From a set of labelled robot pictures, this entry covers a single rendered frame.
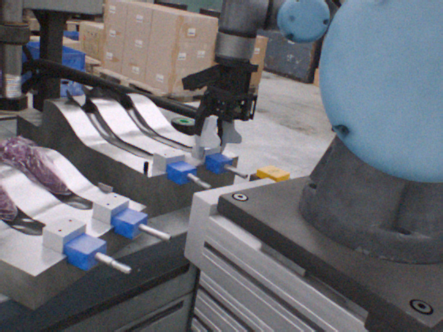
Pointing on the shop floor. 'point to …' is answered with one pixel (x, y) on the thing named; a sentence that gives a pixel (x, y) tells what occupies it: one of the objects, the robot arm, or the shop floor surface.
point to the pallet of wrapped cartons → (156, 47)
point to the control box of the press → (54, 38)
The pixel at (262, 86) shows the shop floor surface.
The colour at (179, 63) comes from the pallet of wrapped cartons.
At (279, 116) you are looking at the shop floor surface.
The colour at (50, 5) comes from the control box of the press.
